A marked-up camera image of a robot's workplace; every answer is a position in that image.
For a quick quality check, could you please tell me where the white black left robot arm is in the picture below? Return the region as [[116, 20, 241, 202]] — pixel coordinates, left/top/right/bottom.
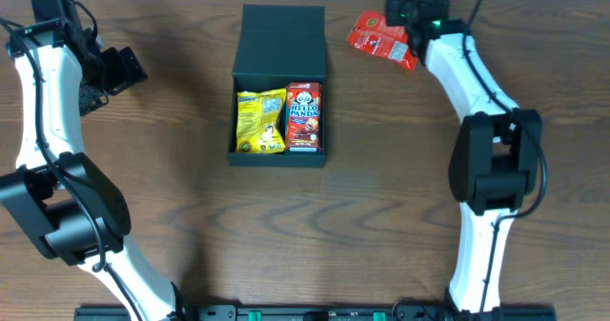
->
[[1, 0, 195, 320]]

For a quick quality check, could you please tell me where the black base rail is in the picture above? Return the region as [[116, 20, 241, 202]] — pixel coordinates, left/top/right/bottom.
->
[[73, 303, 558, 321]]

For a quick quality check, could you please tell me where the dark green box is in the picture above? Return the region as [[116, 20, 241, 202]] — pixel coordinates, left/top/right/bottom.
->
[[226, 4, 328, 168]]

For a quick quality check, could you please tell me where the red Hello Panda box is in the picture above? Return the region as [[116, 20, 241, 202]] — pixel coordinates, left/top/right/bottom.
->
[[285, 82, 323, 152]]

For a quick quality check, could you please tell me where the yellow snack packet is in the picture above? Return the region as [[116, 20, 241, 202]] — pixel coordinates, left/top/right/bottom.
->
[[235, 89, 287, 154]]

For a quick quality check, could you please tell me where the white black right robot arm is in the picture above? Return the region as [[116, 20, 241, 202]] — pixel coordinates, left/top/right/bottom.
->
[[385, 0, 556, 320]]

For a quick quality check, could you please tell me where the red snack packet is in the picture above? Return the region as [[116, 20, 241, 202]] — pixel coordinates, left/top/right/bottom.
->
[[347, 10, 417, 70]]

